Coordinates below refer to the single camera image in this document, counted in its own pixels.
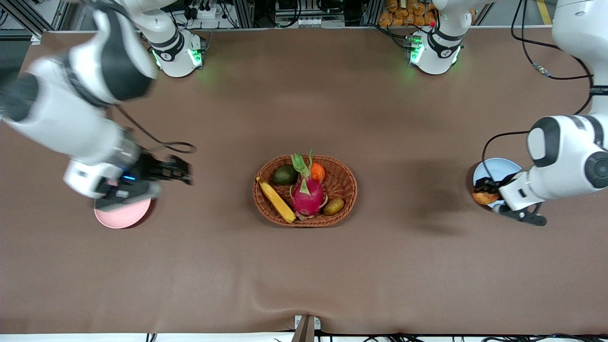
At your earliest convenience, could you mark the metal table edge bracket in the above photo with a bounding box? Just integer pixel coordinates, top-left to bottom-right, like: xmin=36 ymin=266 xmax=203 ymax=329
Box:
xmin=291 ymin=315 xmax=322 ymax=342

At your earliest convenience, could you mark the light blue round plate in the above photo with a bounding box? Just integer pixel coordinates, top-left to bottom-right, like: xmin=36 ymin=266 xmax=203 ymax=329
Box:
xmin=473 ymin=158 xmax=523 ymax=209

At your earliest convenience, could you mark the pink round plate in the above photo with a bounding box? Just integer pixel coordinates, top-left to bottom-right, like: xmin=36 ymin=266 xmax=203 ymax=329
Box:
xmin=94 ymin=197 xmax=152 ymax=229

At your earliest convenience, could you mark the pink dragon fruit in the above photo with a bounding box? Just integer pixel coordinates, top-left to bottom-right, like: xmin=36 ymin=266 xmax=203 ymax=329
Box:
xmin=290 ymin=151 xmax=328 ymax=220

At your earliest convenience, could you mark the dark green avocado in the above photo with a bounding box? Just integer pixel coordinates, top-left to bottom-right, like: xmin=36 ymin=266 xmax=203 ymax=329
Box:
xmin=273 ymin=165 xmax=299 ymax=186

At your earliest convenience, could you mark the brown wicker basket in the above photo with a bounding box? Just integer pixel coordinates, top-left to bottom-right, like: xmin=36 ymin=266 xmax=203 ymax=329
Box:
xmin=253 ymin=155 xmax=358 ymax=228

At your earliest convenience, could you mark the red yellow apple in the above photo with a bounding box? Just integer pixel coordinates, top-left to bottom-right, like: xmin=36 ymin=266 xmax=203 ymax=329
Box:
xmin=472 ymin=189 xmax=501 ymax=206

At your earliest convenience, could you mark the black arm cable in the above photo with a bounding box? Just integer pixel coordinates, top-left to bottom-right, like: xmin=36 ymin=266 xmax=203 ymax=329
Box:
xmin=482 ymin=0 xmax=595 ymax=180
xmin=113 ymin=104 xmax=197 ymax=154

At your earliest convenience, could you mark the yellow banana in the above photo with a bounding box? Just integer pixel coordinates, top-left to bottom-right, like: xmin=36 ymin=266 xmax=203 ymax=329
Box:
xmin=256 ymin=177 xmax=296 ymax=224

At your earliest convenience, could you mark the orange snack bag pile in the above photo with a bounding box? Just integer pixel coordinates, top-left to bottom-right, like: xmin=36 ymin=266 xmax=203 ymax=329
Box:
xmin=378 ymin=0 xmax=437 ymax=27

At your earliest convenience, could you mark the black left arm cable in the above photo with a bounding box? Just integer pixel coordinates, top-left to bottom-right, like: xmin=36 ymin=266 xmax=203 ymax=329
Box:
xmin=482 ymin=0 xmax=595 ymax=180

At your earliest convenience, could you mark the white socket strip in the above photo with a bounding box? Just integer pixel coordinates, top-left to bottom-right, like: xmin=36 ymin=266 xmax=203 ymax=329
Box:
xmin=294 ymin=16 xmax=345 ymax=28

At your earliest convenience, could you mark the white power strip with plugs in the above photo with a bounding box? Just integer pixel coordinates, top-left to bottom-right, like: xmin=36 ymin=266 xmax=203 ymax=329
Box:
xmin=184 ymin=0 xmax=220 ymax=20

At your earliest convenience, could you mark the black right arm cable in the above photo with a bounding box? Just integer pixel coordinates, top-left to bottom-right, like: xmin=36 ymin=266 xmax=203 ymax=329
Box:
xmin=113 ymin=104 xmax=197 ymax=154

